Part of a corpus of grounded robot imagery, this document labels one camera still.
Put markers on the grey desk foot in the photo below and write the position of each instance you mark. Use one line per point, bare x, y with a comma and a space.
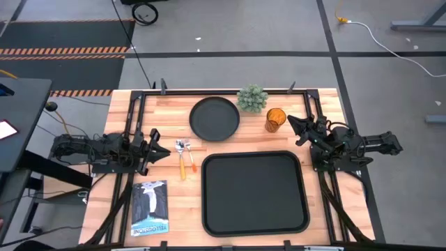
418, 25
435, 119

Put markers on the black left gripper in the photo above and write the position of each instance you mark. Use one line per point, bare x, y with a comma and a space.
144, 153

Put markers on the black printed mat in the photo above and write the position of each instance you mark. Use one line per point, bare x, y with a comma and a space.
150, 209

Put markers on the black hazard-striped floor mat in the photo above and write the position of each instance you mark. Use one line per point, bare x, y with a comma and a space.
62, 75
66, 35

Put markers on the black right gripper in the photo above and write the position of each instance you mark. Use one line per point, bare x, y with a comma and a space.
315, 130

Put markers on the orange translucent cup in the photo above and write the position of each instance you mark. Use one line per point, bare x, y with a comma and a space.
275, 120

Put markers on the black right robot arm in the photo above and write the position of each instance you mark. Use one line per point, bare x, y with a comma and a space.
380, 143

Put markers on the black round plate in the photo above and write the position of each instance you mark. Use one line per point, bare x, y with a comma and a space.
214, 118

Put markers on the black rectangular tray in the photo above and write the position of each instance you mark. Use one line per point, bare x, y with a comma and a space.
254, 193

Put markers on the black desk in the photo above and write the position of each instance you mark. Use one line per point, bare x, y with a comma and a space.
24, 104

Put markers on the green succulent plant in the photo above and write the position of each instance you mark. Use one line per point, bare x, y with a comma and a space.
252, 99

